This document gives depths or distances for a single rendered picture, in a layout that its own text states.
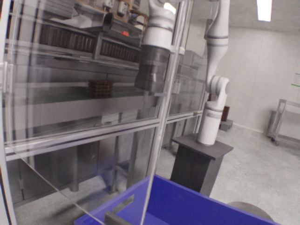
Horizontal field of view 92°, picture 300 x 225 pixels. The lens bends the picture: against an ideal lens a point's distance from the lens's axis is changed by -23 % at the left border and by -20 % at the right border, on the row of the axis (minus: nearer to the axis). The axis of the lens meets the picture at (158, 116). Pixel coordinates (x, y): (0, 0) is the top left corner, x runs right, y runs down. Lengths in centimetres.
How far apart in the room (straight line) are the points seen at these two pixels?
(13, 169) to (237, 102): 485
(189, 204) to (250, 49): 478
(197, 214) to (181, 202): 8
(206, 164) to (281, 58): 457
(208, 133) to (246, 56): 443
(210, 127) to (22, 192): 97
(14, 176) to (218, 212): 90
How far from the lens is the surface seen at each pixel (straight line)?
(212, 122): 84
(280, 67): 513
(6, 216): 66
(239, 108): 506
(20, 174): 99
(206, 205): 73
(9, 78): 44
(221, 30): 77
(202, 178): 86
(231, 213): 72
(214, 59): 80
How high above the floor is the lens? 82
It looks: 12 degrees down
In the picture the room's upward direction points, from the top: 11 degrees clockwise
